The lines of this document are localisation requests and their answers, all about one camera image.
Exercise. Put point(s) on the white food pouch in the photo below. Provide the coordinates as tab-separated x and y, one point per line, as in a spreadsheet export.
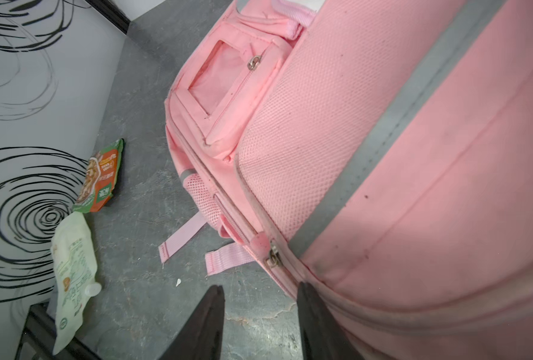
75	267

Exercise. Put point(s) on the pink student backpack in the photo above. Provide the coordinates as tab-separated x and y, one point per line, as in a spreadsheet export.
381	151

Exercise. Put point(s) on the black corner frame post left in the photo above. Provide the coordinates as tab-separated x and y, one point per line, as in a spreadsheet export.
112	13

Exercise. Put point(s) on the green snack packet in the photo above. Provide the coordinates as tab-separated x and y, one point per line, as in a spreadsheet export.
101	178

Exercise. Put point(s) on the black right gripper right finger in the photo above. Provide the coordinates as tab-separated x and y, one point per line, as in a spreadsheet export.
321	336

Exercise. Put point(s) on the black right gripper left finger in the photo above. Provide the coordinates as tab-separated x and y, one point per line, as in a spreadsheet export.
201	335

